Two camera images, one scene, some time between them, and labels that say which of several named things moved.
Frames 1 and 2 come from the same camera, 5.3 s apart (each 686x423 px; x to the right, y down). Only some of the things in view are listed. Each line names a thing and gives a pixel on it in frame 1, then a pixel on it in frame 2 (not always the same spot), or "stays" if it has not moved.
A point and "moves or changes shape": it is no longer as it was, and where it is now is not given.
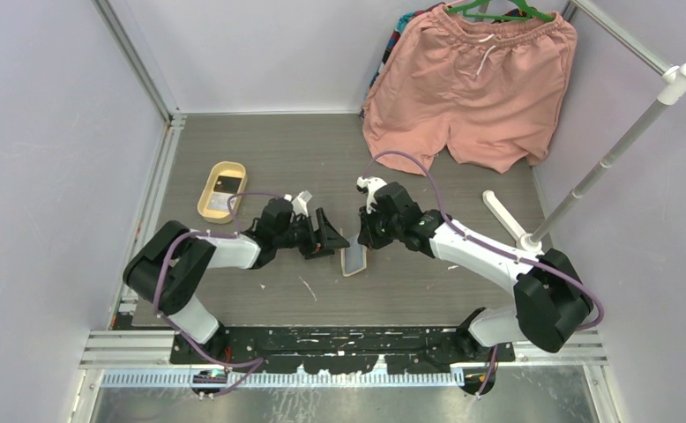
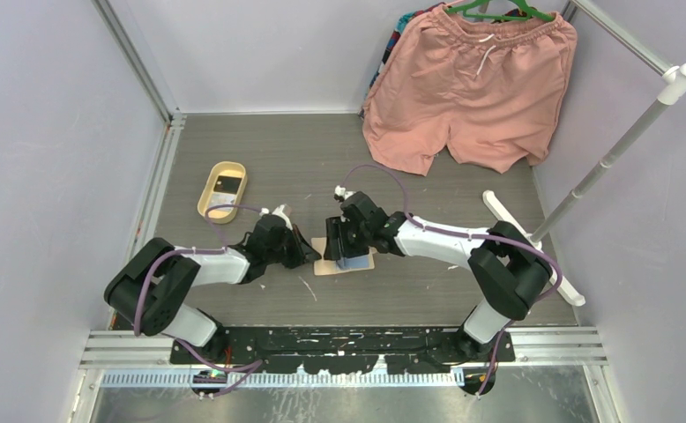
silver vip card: [219, 202] stays
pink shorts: [496, 87] stays
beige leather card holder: [354, 257] moves or changes shape
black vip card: [227, 183] stays
